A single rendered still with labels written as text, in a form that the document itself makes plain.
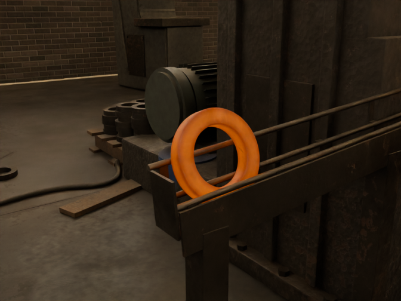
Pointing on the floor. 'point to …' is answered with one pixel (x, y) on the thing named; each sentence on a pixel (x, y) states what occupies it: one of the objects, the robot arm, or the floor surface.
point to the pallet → (120, 128)
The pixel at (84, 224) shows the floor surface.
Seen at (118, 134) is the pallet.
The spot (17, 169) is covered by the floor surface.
